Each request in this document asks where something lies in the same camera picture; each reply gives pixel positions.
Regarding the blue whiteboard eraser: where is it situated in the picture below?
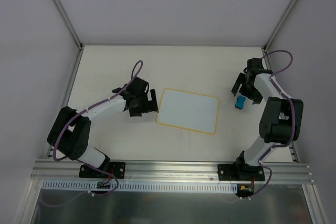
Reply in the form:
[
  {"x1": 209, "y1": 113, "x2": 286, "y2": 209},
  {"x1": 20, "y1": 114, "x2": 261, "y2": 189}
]
[{"x1": 235, "y1": 95, "x2": 246, "y2": 110}]

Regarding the yellow framed small whiteboard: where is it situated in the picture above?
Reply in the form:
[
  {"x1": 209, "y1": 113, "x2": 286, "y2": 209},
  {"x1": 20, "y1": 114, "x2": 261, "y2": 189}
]
[{"x1": 155, "y1": 88, "x2": 219, "y2": 135}]

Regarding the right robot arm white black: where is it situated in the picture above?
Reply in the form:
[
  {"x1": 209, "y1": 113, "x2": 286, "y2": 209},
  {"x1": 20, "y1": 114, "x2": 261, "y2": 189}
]
[{"x1": 227, "y1": 58, "x2": 304, "y2": 181}]

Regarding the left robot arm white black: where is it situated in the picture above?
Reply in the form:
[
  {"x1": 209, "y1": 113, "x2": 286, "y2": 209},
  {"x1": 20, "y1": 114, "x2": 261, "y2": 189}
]
[{"x1": 47, "y1": 77, "x2": 159, "y2": 177}]

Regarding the aluminium mounting rail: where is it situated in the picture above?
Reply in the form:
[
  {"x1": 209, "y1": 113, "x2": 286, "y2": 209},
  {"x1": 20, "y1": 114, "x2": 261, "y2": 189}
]
[{"x1": 30, "y1": 159, "x2": 315, "y2": 184}]

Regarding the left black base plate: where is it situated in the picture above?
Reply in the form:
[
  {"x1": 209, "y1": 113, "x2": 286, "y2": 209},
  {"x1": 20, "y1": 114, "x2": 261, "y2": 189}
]
[{"x1": 78, "y1": 161, "x2": 126, "y2": 179}]

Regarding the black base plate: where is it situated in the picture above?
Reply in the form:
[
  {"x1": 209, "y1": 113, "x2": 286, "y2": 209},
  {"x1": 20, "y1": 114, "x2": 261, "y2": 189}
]
[
  {"x1": 78, "y1": 161, "x2": 126, "y2": 179},
  {"x1": 217, "y1": 164, "x2": 265, "y2": 182}
]

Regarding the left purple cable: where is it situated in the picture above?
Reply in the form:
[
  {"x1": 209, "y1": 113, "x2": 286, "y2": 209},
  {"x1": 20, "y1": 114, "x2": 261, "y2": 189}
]
[{"x1": 39, "y1": 60, "x2": 144, "y2": 207}]

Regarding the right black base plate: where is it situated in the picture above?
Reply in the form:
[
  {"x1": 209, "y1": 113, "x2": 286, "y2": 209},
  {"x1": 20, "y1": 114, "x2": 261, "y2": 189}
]
[{"x1": 217, "y1": 164, "x2": 265, "y2": 182}]

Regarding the white slotted cable duct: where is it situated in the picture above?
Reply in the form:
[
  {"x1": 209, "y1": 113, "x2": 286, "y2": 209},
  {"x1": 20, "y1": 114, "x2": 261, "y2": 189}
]
[{"x1": 41, "y1": 180, "x2": 238, "y2": 194}]

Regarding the right aluminium frame post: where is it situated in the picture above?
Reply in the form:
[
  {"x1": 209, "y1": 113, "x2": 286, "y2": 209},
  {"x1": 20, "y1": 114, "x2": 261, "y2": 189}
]
[{"x1": 263, "y1": 0, "x2": 299, "y2": 51}]

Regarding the aluminium frame post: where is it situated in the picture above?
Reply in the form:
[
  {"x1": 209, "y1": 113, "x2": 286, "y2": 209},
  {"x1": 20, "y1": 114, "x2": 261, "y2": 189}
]
[
  {"x1": 263, "y1": 0, "x2": 299, "y2": 51},
  {"x1": 52, "y1": 0, "x2": 83, "y2": 50}
]

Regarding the left aluminium frame post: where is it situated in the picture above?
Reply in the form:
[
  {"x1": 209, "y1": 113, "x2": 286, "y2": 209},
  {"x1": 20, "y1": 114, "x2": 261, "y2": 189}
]
[{"x1": 52, "y1": 0, "x2": 83, "y2": 50}]

